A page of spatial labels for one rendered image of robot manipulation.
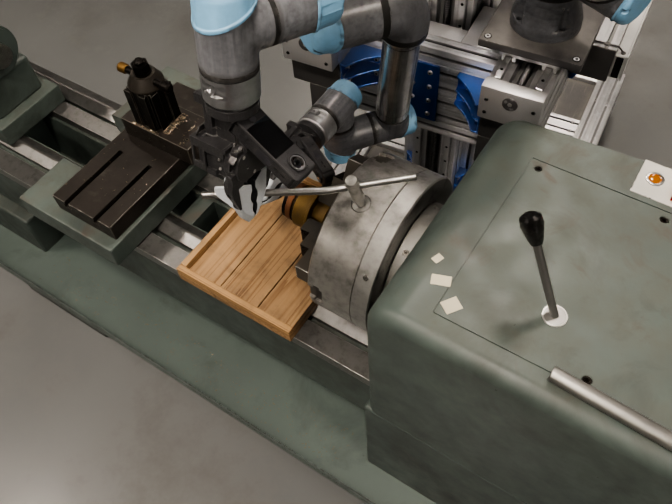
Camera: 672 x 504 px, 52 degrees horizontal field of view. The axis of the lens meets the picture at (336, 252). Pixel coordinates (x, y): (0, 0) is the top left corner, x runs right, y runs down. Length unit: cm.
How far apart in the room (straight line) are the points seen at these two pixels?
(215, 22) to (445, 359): 54
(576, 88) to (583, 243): 188
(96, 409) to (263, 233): 112
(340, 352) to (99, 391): 126
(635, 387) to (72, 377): 196
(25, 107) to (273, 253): 81
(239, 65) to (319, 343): 73
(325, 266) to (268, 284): 34
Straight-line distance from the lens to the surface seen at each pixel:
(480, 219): 110
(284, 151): 90
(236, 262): 152
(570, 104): 287
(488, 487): 135
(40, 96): 200
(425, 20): 132
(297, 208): 130
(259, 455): 226
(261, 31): 84
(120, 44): 366
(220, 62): 84
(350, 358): 140
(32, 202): 174
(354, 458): 166
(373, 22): 125
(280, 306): 144
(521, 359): 98
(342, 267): 114
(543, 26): 155
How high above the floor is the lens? 212
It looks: 55 degrees down
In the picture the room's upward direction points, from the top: 6 degrees counter-clockwise
